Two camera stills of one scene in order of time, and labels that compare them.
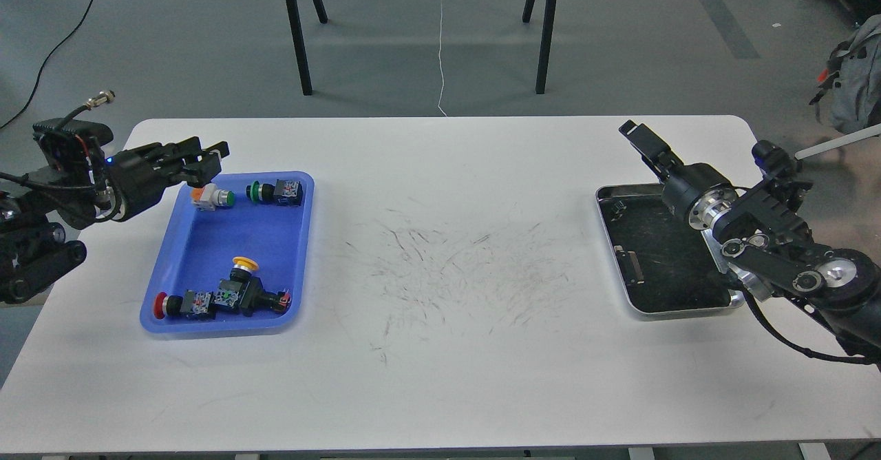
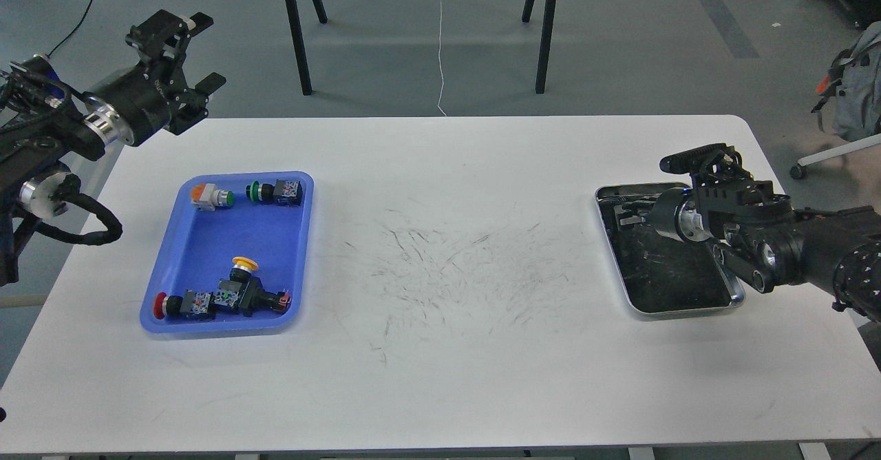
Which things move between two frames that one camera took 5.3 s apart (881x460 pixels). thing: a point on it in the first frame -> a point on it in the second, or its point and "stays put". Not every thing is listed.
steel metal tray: (667, 266) stays put
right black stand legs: (549, 12) stays put
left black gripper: (136, 178) -> (153, 95)
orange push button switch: (208, 197) stays put
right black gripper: (696, 191) -> (633, 214)
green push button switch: (285, 193) stays put
